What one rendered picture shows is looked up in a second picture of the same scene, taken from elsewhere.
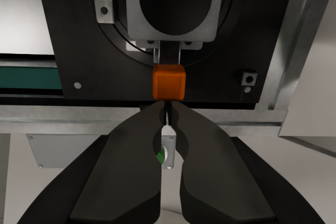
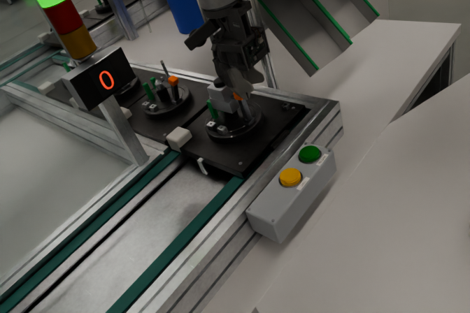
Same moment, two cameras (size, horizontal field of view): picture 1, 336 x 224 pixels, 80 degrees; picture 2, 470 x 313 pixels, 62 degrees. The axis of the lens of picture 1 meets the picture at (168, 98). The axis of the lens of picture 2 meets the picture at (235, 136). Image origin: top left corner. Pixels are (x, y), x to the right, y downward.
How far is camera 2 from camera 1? 0.83 m
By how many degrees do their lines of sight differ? 76
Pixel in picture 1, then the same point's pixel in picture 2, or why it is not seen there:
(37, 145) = (257, 209)
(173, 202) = (461, 218)
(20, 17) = (203, 195)
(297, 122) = (380, 112)
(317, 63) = not seen: hidden behind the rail
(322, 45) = not seen: hidden behind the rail
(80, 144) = (274, 187)
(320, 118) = (384, 101)
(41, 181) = not seen: outside the picture
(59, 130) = (257, 191)
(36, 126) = (245, 201)
